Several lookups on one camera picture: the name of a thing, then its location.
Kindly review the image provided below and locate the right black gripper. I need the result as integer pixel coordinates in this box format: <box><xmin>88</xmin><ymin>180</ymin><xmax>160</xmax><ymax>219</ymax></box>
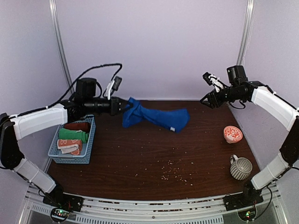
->
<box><xmin>200</xmin><ymin>85</ymin><xmax>243</xmax><ymax>108</ymax></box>

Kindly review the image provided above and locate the blue towel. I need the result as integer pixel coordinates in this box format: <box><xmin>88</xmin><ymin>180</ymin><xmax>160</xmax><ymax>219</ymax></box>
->
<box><xmin>122</xmin><ymin>97</ymin><xmax>190</xmax><ymax>133</ymax></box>

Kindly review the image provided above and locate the orange bunny pattern towel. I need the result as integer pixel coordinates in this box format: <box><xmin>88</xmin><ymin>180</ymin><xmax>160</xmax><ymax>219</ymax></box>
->
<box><xmin>57</xmin><ymin>139</ymin><xmax>82</xmax><ymax>155</ymax></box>

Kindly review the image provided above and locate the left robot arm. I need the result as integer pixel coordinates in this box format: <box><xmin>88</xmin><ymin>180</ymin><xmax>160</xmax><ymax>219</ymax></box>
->
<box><xmin>0</xmin><ymin>89</ymin><xmax>128</xmax><ymax>207</ymax></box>

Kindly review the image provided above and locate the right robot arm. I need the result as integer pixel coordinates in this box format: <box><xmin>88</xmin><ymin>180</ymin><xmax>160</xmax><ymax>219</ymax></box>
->
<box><xmin>200</xmin><ymin>65</ymin><xmax>299</xmax><ymax>206</ymax></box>

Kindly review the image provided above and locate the orange white patterned bowl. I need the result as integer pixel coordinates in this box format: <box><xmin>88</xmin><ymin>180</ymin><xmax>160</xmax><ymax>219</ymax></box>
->
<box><xmin>223</xmin><ymin>126</ymin><xmax>243</xmax><ymax>144</ymax></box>

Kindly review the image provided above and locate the dark red rolled towel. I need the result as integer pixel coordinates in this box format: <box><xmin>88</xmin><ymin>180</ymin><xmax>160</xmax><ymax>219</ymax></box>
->
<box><xmin>64</xmin><ymin>122</ymin><xmax>91</xmax><ymax>133</ymax></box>

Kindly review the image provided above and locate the green rolled towel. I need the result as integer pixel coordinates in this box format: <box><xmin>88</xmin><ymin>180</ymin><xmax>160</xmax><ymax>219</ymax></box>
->
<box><xmin>58</xmin><ymin>128</ymin><xmax>89</xmax><ymax>143</ymax></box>

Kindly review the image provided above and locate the grey striped mug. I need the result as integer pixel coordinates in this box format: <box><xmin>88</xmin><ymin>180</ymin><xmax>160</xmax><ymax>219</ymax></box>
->
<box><xmin>230</xmin><ymin>154</ymin><xmax>253</xmax><ymax>181</ymax></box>

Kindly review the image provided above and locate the light blue plastic basket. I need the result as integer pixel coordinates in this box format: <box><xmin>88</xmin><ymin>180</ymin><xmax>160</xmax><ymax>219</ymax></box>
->
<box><xmin>48</xmin><ymin>115</ymin><xmax>96</xmax><ymax>164</ymax></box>

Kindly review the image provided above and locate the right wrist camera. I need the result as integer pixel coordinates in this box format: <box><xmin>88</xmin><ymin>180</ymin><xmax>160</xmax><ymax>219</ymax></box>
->
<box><xmin>203</xmin><ymin>72</ymin><xmax>224</xmax><ymax>92</ymax></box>

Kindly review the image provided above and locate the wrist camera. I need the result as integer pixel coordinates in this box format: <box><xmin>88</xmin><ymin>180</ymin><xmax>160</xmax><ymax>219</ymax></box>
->
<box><xmin>203</xmin><ymin>72</ymin><xmax>224</xmax><ymax>92</ymax></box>
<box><xmin>103</xmin><ymin>76</ymin><xmax>122</xmax><ymax>100</ymax></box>

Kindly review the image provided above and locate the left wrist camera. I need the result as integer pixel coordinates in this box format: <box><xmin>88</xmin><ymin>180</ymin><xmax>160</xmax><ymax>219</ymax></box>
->
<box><xmin>103</xmin><ymin>76</ymin><xmax>122</xmax><ymax>100</ymax></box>

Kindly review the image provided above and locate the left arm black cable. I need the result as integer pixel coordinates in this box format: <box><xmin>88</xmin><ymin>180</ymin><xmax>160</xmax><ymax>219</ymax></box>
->
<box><xmin>46</xmin><ymin>62</ymin><xmax>123</xmax><ymax>108</ymax></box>

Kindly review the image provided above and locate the right aluminium frame post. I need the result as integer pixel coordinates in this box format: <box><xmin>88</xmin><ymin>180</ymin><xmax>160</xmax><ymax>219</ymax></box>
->
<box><xmin>236</xmin><ymin>0</ymin><xmax>255</xmax><ymax>65</ymax></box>

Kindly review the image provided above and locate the aluminium frame post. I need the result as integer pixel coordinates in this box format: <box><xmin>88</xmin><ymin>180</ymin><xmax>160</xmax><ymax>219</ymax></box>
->
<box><xmin>236</xmin><ymin>0</ymin><xmax>255</xmax><ymax>65</ymax></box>
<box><xmin>49</xmin><ymin>0</ymin><xmax>72</xmax><ymax>87</ymax></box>

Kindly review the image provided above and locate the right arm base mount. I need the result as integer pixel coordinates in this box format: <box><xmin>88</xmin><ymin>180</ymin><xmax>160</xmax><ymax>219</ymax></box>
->
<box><xmin>223</xmin><ymin>193</ymin><xmax>263</xmax><ymax>222</ymax></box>

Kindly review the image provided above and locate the front aluminium rail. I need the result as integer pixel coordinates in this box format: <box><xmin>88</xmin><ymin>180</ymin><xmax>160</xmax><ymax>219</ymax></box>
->
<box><xmin>23</xmin><ymin>184</ymin><xmax>281</xmax><ymax>224</ymax></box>

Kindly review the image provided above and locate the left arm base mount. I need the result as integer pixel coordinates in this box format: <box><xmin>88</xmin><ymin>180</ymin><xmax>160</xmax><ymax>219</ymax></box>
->
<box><xmin>43</xmin><ymin>194</ymin><xmax>84</xmax><ymax>223</ymax></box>

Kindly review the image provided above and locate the left aluminium frame post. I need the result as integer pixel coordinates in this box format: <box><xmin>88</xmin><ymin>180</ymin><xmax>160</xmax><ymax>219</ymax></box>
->
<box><xmin>49</xmin><ymin>0</ymin><xmax>72</xmax><ymax>87</ymax></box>

